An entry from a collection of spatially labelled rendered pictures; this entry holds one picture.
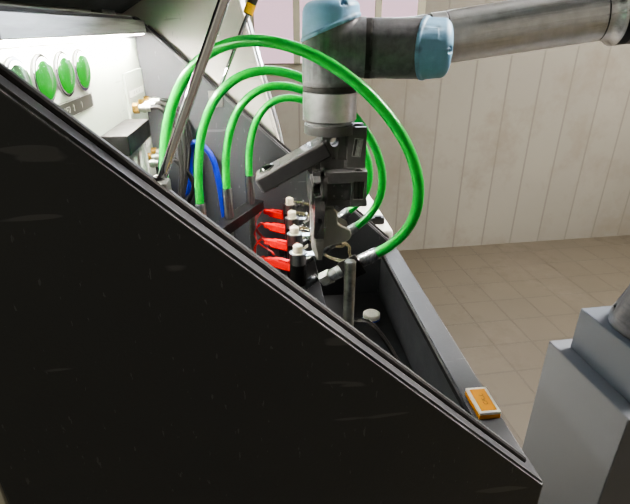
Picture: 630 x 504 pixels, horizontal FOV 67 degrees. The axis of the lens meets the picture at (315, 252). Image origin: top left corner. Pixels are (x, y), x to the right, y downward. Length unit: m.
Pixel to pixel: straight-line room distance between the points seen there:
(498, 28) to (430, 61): 0.17
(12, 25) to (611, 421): 1.07
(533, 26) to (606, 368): 0.66
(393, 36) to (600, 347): 0.74
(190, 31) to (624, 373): 1.06
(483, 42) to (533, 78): 2.69
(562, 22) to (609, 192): 3.30
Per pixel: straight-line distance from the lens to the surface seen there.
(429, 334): 0.86
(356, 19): 0.67
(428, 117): 3.21
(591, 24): 0.85
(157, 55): 1.04
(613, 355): 1.10
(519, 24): 0.81
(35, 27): 0.55
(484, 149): 3.42
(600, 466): 1.16
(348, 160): 0.70
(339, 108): 0.66
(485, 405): 0.72
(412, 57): 0.66
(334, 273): 0.67
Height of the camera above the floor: 1.43
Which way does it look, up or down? 25 degrees down
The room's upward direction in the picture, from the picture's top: straight up
